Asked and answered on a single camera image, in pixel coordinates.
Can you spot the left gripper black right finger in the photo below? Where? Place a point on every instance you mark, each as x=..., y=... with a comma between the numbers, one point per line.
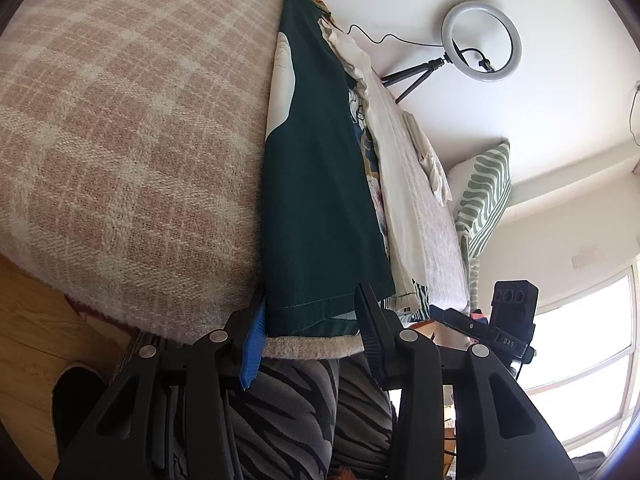
x=389, y=357

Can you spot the white printed teal t-shirt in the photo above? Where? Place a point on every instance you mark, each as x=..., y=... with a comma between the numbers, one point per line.
x=337, y=206

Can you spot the pink plaid bed blanket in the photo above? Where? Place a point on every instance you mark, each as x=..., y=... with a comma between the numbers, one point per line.
x=131, y=149

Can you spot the white ring light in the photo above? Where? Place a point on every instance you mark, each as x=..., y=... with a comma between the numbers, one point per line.
x=481, y=41

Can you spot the folded white shirt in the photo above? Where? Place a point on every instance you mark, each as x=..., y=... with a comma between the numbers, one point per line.
x=428, y=160

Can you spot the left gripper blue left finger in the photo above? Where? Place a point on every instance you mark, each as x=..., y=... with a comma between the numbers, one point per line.
x=246, y=329

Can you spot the green patterned white pillow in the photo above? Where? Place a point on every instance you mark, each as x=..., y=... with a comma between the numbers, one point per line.
x=480, y=189

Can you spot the zebra striped grey trousers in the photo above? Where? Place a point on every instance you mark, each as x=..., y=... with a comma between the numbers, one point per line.
x=325, y=419

